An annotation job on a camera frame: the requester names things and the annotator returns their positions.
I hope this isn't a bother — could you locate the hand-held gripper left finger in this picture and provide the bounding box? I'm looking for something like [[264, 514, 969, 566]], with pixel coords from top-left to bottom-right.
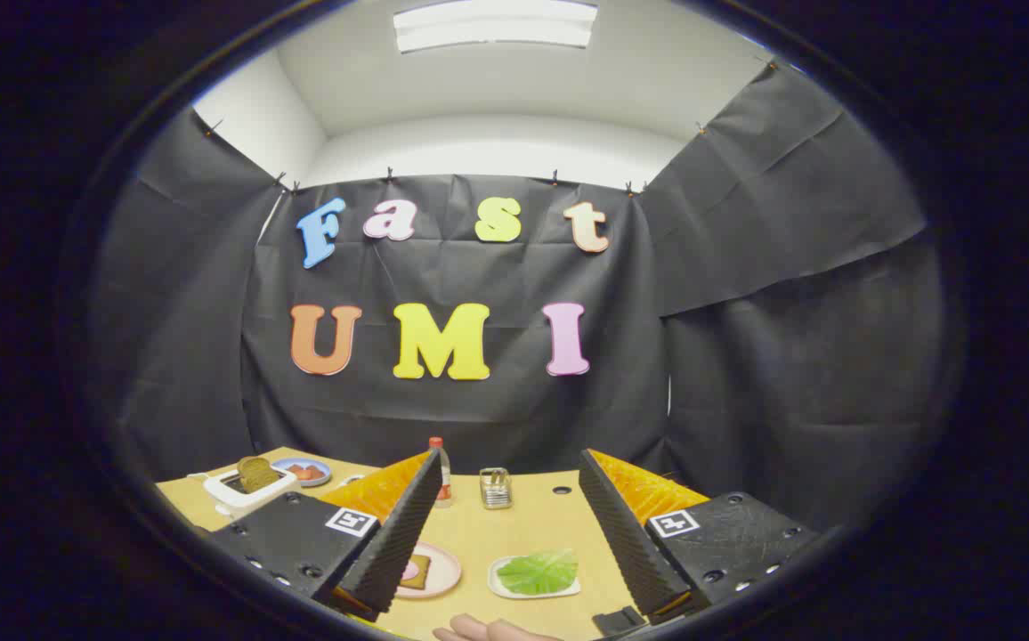
[[206, 450, 444, 624]]

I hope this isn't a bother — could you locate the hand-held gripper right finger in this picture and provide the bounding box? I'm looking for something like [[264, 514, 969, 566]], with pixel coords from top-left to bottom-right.
[[577, 448, 822, 624]]

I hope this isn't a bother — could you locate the green lettuce leaf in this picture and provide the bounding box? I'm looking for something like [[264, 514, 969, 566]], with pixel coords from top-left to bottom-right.
[[497, 549, 579, 596]]

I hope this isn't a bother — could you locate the brown bread slice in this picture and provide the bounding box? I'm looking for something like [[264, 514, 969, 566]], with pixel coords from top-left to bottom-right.
[[236, 456, 282, 493]]

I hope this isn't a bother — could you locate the pink round plate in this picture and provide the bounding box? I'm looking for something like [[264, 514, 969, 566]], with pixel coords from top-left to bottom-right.
[[394, 541, 462, 599]]

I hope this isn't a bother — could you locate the white square plate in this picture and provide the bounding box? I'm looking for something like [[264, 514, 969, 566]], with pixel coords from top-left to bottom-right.
[[488, 552, 582, 599]]

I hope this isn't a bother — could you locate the clear water bottle red cap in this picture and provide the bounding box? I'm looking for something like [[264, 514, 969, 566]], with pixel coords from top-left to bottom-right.
[[428, 436, 453, 508]]

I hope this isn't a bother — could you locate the blue plate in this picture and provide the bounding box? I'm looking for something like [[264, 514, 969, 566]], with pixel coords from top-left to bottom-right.
[[271, 458, 333, 487]]

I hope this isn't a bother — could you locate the white toaster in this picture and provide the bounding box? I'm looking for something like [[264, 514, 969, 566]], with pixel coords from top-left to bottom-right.
[[203, 465, 302, 520]]

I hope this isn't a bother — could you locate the black backdrop cloth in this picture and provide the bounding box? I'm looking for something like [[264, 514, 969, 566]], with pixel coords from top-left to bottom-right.
[[87, 62, 947, 535]]

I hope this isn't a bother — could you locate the ceiling light panel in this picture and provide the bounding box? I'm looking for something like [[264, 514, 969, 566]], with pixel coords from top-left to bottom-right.
[[393, 0, 598, 54]]

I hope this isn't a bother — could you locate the metal wire utensil holder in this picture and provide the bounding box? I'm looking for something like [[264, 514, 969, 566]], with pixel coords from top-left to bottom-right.
[[479, 467, 514, 510]]

